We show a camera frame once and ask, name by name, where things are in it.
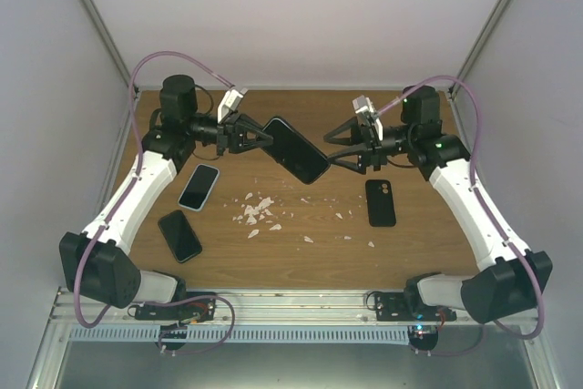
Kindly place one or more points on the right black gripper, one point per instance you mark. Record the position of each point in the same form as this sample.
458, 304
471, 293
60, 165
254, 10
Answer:
370, 149

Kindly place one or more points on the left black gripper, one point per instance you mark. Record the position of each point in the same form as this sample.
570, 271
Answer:
230, 135

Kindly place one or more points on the black phone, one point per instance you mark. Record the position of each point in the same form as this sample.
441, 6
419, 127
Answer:
294, 152
183, 242

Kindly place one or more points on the black phone case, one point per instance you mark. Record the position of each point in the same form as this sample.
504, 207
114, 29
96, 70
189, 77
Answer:
380, 203

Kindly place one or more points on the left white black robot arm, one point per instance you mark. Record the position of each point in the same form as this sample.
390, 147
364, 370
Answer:
96, 260

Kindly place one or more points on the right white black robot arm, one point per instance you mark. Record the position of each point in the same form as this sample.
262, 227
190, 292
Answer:
511, 277

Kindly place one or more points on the white debris pile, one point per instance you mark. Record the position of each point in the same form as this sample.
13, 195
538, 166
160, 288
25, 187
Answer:
314, 214

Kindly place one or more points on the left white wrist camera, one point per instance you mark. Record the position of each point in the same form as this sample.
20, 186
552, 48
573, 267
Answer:
230, 103

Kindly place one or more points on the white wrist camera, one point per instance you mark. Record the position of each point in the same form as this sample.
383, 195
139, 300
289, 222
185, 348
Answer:
230, 103
364, 108

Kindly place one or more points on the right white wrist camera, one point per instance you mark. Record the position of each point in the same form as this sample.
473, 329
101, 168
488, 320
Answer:
364, 108

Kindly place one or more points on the right aluminium frame post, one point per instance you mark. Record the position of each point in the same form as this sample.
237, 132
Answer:
492, 21

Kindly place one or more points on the aluminium frame post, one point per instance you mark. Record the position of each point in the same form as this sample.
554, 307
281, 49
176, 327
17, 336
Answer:
492, 21
99, 25

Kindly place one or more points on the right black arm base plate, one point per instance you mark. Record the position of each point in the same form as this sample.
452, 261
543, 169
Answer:
392, 306

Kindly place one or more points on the aluminium front rail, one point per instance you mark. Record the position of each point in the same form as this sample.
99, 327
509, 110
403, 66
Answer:
265, 307

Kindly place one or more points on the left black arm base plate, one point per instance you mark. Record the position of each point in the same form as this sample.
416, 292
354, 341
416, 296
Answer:
201, 310

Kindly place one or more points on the slotted grey cable duct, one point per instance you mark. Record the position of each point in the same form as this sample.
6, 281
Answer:
245, 334

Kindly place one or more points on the left aluminium frame post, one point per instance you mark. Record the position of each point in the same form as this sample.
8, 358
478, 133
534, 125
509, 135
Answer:
99, 25

